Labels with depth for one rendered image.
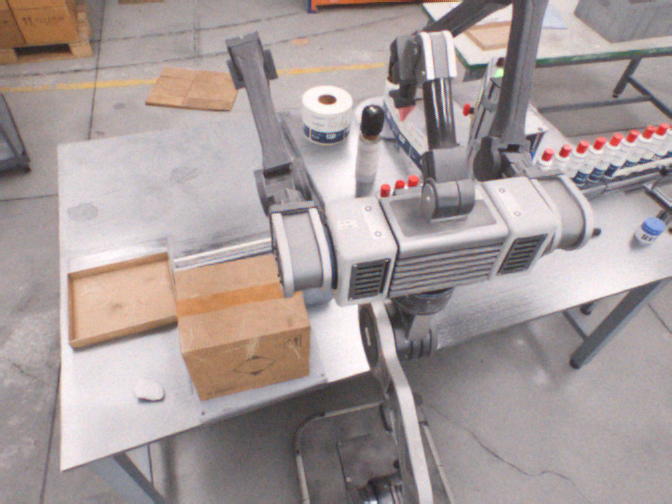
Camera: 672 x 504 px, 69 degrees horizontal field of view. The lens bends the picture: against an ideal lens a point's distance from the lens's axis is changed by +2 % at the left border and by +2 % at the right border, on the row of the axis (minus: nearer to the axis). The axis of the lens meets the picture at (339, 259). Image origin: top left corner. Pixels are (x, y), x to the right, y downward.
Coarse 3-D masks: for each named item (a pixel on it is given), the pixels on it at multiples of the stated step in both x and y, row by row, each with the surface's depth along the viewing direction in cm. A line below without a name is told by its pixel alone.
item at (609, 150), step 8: (616, 136) 176; (608, 144) 179; (616, 144) 178; (608, 152) 180; (600, 160) 183; (608, 160) 182; (592, 168) 188; (600, 168) 185; (592, 176) 189; (600, 176) 188
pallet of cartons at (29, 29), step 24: (0, 0) 344; (24, 0) 349; (48, 0) 353; (72, 0) 398; (0, 24) 355; (24, 24) 359; (48, 24) 364; (72, 24) 370; (0, 48) 367; (72, 48) 382
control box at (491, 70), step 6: (492, 60) 128; (492, 66) 126; (486, 72) 128; (492, 72) 124; (486, 78) 125; (486, 84) 121; (480, 90) 135; (474, 108) 137; (468, 138) 135; (498, 144) 130; (504, 144) 129
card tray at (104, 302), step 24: (120, 264) 155; (144, 264) 158; (168, 264) 159; (72, 288) 151; (96, 288) 151; (120, 288) 152; (144, 288) 152; (168, 288) 153; (72, 312) 145; (96, 312) 146; (120, 312) 146; (144, 312) 147; (168, 312) 147; (72, 336) 140; (96, 336) 138; (120, 336) 141
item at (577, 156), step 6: (582, 144) 172; (588, 144) 172; (576, 150) 175; (582, 150) 173; (570, 156) 177; (576, 156) 175; (582, 156) 174; (570, 162) 178; (576, 162) 176; (582, 162) 177; (564, 168) 181; (570, 168) 179; (576, 168) 178; (570, 174) 181
